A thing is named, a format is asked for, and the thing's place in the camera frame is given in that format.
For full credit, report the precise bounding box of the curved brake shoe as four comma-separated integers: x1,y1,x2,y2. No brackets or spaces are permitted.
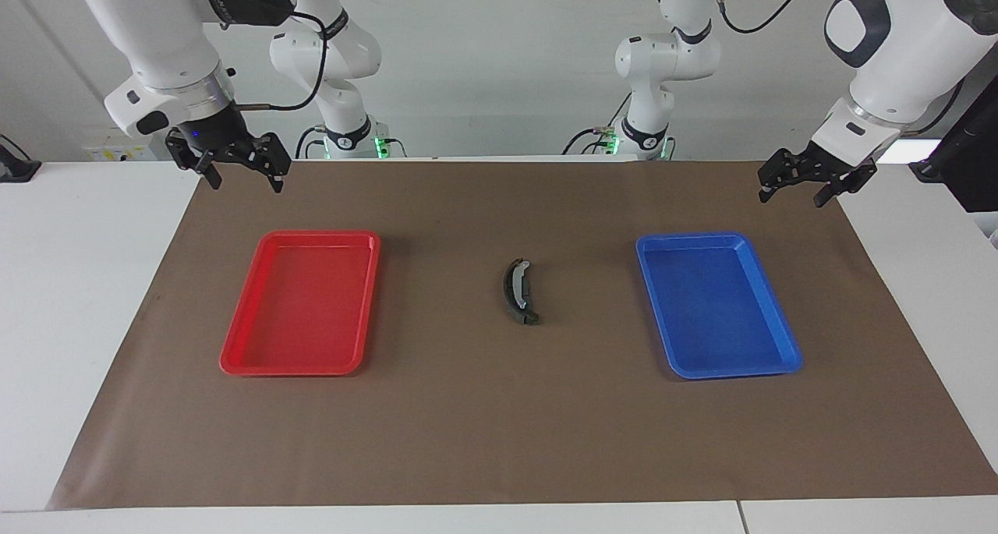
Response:
501,258,539,321

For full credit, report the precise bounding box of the black base cable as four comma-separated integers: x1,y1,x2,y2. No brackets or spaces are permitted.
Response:
295,126,327,161
572,127,617,155

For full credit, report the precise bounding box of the white wall box yellow label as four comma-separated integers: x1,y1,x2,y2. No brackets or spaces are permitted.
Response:
82,133,168,161

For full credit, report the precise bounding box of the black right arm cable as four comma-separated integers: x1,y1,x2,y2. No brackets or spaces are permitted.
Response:
232,10,327,113

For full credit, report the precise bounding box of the white flat board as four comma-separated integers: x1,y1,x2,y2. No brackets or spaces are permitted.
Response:
889,139,943,164

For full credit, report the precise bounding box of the red plastic tray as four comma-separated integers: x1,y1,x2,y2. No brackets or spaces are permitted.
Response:
219,231,382,377

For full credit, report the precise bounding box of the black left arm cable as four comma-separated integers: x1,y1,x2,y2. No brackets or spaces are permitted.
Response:
713,0,819,34

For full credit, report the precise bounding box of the black device with cable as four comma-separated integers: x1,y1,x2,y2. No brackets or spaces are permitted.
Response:
0,135,41,182

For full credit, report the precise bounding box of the brown paper table mat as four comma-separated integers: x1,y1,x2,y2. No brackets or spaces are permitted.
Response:
45,160,998,511

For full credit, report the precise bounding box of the blue plastic tray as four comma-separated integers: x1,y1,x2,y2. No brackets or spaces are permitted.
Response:
635,232,804,380

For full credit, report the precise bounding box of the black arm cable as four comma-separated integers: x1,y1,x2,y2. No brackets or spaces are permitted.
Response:
232,10,327,113
713,0,819,34

